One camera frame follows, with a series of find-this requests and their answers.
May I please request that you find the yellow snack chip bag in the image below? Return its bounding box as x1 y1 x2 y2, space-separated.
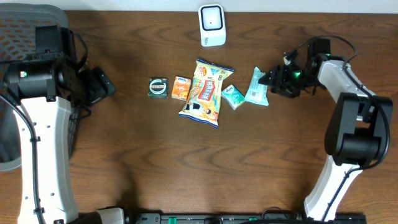
178 58 234 128

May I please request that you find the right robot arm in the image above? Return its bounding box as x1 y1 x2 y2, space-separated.
258 35 393 223

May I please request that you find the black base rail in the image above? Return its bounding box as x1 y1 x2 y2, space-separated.
126 212 368 224

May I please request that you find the large wet wipes pack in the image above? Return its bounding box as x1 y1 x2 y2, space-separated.
244 67 269 106

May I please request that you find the grey plastic mesh basket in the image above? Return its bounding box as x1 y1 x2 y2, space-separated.
1 3 88 171

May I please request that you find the green Kleenex tissue pack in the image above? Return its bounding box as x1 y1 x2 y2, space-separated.
221 84 245 110

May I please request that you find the orange Kleenex tissue pack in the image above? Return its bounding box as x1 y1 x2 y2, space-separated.
172 77 191 101

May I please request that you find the green Zam-Buk ointment box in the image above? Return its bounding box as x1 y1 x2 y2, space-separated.
148 78 169 98

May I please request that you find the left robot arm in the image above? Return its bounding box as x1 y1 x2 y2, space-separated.
3 25 128 223

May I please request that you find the white barcode scanner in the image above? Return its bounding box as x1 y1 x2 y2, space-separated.
198 4 226 47

